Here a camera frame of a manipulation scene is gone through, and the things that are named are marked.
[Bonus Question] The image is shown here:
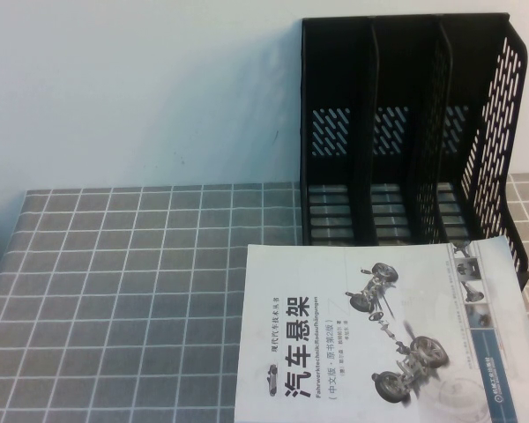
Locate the white car suspension book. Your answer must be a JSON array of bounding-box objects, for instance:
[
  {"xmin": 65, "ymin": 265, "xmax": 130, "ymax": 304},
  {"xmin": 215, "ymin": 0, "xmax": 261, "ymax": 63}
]
[{"xmin": 232, "ymin": 234, "xmax": 529, "ymax": 423}]

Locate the grey checked tablecloth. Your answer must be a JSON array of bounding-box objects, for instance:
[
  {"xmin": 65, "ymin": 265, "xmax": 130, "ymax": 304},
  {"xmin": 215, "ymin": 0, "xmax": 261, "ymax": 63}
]
[{"xmin": 0, "ymin": 171, "xmax": 529, "ymax": 423}]

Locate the black perforated book stand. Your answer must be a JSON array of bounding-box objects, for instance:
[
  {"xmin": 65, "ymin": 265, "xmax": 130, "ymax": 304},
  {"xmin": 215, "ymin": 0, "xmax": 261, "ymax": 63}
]
[{"xmin": 300, "ymin": 11, "xmax": 529, "ymax": 288}]

